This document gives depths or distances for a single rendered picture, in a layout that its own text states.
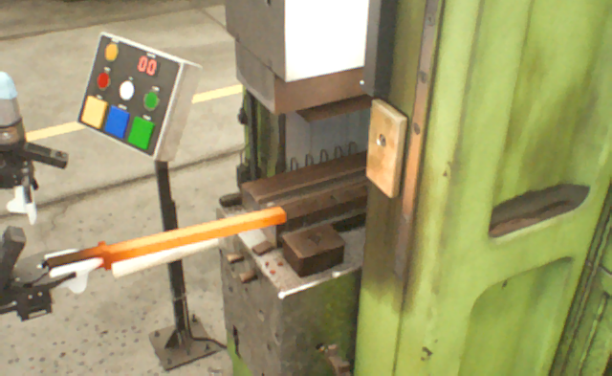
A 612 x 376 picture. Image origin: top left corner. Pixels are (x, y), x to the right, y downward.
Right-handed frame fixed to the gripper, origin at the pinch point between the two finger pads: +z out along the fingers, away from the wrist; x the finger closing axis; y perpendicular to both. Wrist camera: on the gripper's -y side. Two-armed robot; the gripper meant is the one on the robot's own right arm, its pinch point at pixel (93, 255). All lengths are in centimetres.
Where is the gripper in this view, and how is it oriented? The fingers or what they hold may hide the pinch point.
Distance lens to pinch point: 125.5
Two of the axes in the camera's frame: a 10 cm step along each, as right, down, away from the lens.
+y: -0.4, 8.5, 5.2
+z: 8.7, -2.2, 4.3
